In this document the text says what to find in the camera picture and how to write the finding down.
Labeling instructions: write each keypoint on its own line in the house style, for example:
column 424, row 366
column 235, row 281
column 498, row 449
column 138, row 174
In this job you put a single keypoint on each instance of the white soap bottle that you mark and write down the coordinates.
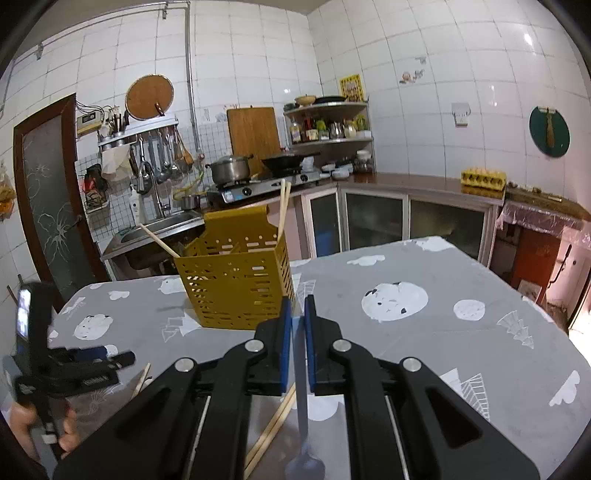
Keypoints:
column 135, row 207

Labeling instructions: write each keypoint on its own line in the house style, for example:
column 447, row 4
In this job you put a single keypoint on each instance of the black wok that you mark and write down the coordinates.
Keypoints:
column 286, row 161

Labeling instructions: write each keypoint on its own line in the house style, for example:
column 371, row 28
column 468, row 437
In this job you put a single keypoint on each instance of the ceramic bowl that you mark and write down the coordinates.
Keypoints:
column 305, row 100

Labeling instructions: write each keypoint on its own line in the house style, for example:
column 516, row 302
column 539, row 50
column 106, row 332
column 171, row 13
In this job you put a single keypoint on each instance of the metal corner shelf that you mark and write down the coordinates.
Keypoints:
column 332, row 141

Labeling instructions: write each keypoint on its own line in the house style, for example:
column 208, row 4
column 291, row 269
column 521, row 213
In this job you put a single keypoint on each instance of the metal faucet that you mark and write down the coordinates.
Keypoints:
column 159, row 198

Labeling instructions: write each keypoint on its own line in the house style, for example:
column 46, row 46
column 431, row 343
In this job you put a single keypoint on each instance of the wooden door with frosted glass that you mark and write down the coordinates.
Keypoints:
column 51, row 207

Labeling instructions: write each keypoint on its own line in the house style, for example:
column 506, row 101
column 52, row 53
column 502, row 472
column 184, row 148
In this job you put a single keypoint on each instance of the black pan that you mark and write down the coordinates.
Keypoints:
column 330, row 98

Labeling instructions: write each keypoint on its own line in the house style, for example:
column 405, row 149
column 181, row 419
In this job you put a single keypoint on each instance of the steel sink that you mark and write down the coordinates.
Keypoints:
column 152, row 230

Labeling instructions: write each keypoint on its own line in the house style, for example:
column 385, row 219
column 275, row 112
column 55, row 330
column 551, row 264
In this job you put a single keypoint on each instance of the gas stove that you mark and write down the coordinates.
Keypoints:
column 240, row 191

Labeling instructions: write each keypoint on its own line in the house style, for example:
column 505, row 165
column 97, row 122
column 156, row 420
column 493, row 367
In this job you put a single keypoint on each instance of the white hanging cloth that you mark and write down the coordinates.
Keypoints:
column 114, row 164

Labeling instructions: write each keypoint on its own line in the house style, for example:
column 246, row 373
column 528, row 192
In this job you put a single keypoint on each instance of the person's left hand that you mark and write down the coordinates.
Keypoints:
column 23, row 427

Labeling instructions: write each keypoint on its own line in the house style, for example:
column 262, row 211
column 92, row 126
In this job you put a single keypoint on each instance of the yellow perforated utensil holder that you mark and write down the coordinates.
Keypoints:
column 231, row 286

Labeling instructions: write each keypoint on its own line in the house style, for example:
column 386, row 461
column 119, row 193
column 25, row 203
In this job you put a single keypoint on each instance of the plastic-covered wooden side table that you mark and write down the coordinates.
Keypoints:
column 540, row 212

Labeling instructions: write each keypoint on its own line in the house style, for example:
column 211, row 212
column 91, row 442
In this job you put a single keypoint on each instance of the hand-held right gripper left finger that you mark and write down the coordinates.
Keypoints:
column 286, row 344

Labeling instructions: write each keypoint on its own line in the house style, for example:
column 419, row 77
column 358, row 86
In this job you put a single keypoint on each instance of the steel pot with lid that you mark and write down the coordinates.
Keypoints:
column 228, row 170

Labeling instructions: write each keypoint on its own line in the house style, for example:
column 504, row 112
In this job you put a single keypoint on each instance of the row of condiment bottles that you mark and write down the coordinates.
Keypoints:
column 318, row 131

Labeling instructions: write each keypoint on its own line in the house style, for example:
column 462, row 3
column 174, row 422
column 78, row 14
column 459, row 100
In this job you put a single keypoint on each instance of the hanging plastic bag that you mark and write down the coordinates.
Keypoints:
column 5, row 194

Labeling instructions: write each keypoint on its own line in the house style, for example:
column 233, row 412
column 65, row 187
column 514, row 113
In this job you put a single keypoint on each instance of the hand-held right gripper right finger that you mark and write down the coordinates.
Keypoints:
column 310, row 344

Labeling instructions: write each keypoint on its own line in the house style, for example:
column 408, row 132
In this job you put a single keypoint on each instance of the silver metal spoon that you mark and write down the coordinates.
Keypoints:
column 304, row 464

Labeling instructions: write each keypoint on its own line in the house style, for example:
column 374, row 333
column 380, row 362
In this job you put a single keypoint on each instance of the knives in rack holder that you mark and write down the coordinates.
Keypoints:
column 119, row 121

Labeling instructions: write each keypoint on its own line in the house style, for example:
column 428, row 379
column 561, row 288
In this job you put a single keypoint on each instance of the small steel saucepan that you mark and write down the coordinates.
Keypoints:
column 190, row 201

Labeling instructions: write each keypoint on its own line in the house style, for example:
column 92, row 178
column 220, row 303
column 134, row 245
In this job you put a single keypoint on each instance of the row of hanging kitchen utensils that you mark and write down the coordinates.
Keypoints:
column 164, row 157

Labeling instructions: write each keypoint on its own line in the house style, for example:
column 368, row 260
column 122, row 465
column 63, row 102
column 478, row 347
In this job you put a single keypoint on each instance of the metal wall pipe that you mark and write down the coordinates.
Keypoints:
column 190, row 69

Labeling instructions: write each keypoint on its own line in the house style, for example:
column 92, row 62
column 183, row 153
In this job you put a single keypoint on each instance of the white wall socket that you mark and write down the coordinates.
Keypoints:
column 461, row 114

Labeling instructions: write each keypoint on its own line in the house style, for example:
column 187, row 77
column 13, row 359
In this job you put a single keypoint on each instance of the metal wall rack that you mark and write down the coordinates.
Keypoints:
column 138, row 131

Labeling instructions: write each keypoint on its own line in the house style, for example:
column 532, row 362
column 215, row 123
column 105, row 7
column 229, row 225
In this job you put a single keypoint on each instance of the green round wall board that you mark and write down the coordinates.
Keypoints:
column 561, row 138

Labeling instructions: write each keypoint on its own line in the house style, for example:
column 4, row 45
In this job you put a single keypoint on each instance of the grey printed tablecloth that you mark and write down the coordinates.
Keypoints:
column 415, row 360

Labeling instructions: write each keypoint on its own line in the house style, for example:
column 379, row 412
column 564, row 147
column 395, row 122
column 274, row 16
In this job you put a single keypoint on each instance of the glass jar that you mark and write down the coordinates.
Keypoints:
column 364, row 162

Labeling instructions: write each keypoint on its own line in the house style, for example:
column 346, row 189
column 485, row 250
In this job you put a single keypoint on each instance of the stack of white bowls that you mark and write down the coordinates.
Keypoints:
column 339, row 171

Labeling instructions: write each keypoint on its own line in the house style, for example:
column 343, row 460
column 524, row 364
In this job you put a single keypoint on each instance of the yellow wall poster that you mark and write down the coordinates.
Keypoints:
column 352, row 87

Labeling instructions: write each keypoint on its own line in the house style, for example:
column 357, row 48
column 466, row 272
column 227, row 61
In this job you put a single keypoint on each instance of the white wall control box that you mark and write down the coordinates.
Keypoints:
column 90, row 121

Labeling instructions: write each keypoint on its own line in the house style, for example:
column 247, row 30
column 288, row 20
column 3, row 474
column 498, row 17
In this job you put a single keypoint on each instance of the rectangular wooden cutting board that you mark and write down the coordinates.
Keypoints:
column 254, row 134

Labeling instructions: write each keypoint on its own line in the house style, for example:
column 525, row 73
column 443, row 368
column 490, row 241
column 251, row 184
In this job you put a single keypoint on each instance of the yellow egg carton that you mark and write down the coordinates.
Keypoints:
column 482, row 178

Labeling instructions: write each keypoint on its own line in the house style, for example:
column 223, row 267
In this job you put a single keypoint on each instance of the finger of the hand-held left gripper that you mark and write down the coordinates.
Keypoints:
column 115, row 361
column 90, row 354

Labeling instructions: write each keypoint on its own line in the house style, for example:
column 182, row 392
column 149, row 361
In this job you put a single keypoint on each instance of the kitchen counter cabinets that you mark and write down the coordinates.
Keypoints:
column 378, row 221

